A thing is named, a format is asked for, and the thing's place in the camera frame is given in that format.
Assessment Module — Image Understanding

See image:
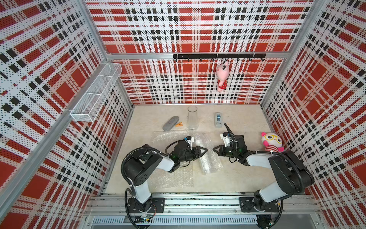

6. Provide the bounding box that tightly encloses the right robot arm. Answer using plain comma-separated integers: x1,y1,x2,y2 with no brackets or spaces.
213,124,315,212

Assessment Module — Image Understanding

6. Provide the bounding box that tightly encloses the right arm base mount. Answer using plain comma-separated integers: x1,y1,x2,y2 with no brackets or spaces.
239,196,280,213

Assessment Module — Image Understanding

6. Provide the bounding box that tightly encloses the grey oval case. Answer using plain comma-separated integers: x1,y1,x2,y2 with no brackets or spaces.
163,116,179,131

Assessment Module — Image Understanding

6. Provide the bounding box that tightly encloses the white wire mesh basket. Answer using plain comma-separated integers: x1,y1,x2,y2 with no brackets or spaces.
71,63,122,122

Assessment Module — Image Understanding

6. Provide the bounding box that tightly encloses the bubble wrap sheet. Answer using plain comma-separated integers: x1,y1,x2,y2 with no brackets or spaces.
148,130,193,192
193,133,224,175

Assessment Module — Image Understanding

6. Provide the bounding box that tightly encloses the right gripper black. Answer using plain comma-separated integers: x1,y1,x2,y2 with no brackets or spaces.
212,144,238,158

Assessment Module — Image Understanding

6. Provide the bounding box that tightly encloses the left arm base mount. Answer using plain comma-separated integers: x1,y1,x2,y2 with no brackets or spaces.
127,197,165,213

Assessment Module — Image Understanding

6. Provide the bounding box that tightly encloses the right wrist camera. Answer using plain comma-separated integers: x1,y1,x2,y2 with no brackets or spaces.
220,132,232,147

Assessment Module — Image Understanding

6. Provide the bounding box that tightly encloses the black hook rail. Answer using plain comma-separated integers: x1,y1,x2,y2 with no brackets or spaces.
173,53,266,60

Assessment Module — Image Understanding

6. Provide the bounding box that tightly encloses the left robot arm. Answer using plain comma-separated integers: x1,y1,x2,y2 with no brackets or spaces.
121,136,208,208

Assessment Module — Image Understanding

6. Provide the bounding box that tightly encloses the clear glass vase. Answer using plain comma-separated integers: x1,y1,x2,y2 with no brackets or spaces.
188,106,199,130

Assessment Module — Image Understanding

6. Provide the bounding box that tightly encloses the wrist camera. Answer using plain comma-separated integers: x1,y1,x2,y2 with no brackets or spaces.
220,132,232,147
184,136,195,145

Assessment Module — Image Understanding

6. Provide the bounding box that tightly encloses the pink white owl plush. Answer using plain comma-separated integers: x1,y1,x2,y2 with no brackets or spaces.
261,132,285,153

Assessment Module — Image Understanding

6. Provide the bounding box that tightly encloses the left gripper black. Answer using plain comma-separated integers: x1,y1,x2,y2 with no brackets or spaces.
179,145,207,162

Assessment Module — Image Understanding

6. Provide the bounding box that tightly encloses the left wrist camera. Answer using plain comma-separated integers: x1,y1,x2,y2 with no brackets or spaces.
184,136,195,145

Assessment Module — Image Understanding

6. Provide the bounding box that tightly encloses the hanging pink plush toy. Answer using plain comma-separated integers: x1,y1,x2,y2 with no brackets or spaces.
215,61,230,92

